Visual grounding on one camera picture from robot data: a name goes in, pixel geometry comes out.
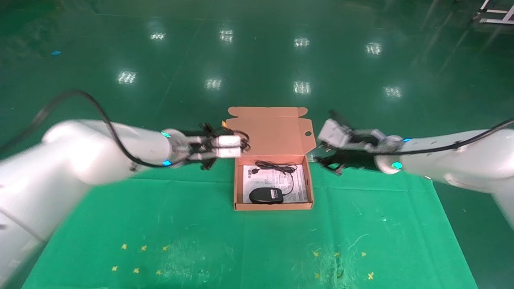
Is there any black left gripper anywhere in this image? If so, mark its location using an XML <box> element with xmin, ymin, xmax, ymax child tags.
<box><xmin>185</xmin><ymin>122</ymin><xmax>226</xmax><ymax>171</ymax></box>

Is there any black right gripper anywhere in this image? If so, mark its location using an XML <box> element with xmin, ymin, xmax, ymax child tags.
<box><xmin>314</xmin><ymin>109</ymin><xmax>382</xmax><ymax>176</ymax></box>

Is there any black wired mouse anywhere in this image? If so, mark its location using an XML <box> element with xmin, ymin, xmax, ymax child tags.
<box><xmin>249</xmin><ymin>161</ymin><xmax>298</xmax><ymax>205</ymax></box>

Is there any orange cardboard box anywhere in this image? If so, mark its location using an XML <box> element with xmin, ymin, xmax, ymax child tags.
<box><xmin>225</xmin><ymin>106</ymin><xmax>318</xmax><ymax>211</ymax></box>

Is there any white printed paper sheet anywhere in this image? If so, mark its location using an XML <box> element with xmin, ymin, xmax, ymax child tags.
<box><xmin>243</xmin><ymin>164</ymin><xmax>309</xmax><ymax>204</ymax></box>

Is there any green table mat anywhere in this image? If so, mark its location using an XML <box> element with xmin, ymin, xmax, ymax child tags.
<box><xmin>22</xmin><ymin>157</ymin><xmax>479</xmax><ymax>289</ymax></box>

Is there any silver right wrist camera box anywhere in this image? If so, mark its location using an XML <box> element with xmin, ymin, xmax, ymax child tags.
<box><xmin>318</xmin><ymin>119</ymin><xmax>351</xmax><ymax>150</ymax></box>

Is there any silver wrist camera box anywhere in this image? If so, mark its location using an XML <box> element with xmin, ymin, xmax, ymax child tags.
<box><xmin>216</xmin><ymin>135</ymin><xmax>243</xmax><ymax>158</ymax></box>
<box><xmin>318</xmin><ymin>119</ymin><xmax>351</xmax><ymax>150</ymax></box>

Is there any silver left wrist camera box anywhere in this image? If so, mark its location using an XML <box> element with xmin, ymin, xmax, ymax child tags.
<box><xmin>216</xmin><ymin>135</ymin><xmax>243</xmax><ymax>158</ymax></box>

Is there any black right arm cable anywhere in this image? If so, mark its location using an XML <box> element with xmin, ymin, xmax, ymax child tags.
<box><xmin>377</xmin><ymin>118</ymin><xmax>514</xmax><ymax>156</ymax></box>

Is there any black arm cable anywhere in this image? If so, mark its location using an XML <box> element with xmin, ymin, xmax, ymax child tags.
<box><xmin>377</xmin><ymin>118</ymin><xmax>514</xmax><ymax>156</ymax></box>
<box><xmin>0</xmin><ymin>90</ymin><xmax>169</xmax><ymax>168</ymax></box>

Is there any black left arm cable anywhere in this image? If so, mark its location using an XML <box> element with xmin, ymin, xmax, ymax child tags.
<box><xmin>0</xmin><ymin>90</ymin><xmax>169</xmax><ymax>168</ymax></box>

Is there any white metal frame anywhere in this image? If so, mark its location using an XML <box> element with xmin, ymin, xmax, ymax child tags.
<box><xmin>475</xmin><ymin>0</ymin><xmax>514</xmax><ymax>24</ymax></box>

